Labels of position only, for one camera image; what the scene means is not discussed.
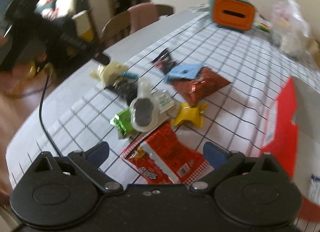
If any green snack bar packet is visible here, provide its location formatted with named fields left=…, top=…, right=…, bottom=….
left=110, top=108, right=138, bottom=140

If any yellow snack packet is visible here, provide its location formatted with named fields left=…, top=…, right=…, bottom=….
left=173, top=103, right=208, bottom=128

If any black red snack packet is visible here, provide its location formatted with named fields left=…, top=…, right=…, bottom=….
left=151, top=49, right=178, bottom=75

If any red chips packet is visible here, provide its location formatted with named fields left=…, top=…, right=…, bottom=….
left=120, top=121, right=209, bottom=185

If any clear packet dark cookie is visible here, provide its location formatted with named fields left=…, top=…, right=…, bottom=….
left=129, top=77, right=159, bottom=133

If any green white small packet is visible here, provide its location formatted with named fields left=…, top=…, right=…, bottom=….
left=152, top=90, right=176, bottom=115

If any left hand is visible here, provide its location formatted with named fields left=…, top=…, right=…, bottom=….
left=0, top=35, right=51, bottom=93

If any pale yellow crumpled wrapper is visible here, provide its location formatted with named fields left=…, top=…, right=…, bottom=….
left=89, top=61, right=129, bottom=86

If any small blue candy wrapper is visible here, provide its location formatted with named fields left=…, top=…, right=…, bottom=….
left=122, top=71, right=139, bottom=79

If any white grid tablecloth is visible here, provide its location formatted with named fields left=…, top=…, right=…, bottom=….
left=4, top=9, right=320, bottom=232

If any wooden chair with pink cloth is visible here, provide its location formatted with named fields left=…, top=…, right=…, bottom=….
left=100, top=2, right=175, bottom=49

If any red white cardboard box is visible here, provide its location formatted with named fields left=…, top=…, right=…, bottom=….
left=260, top=76, right=319, bottom=222

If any brown foil snack bag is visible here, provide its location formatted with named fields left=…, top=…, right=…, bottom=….
left=171, top=66, right=231, bottom=107

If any light blue snack packet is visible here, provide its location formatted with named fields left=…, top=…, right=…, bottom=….
left=164, top=63, right=204, bottom=83

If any orange teal tissue box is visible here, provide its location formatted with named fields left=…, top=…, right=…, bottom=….
left=209, top=0, right=255, bottom=31

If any clear plastic bag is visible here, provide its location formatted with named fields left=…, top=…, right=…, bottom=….
left=271, top=0, right=311, bottom=59

